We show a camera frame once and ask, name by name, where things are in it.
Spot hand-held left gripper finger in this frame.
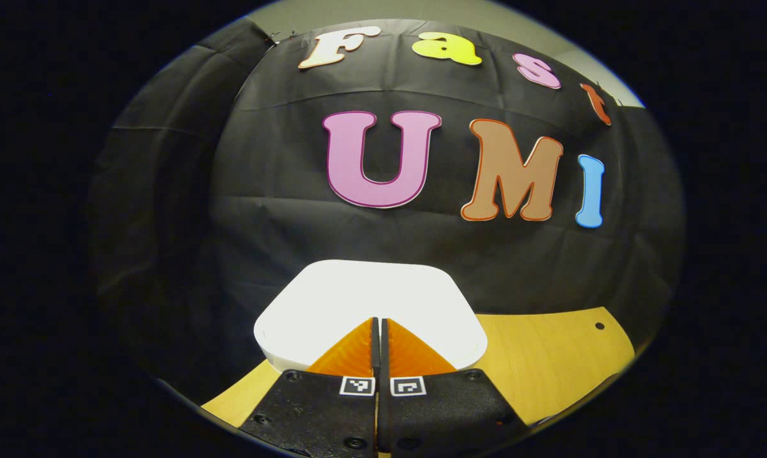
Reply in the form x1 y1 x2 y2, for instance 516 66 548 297
379 317 529 458
239 317 380 458

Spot white desktop garbage bin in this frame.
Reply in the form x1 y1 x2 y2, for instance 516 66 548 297
253 260 488 373

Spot wooden desktop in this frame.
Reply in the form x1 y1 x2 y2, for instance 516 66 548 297
202 307 635 458

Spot black backdrop cloth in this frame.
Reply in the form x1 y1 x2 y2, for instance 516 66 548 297
84 18 686 408

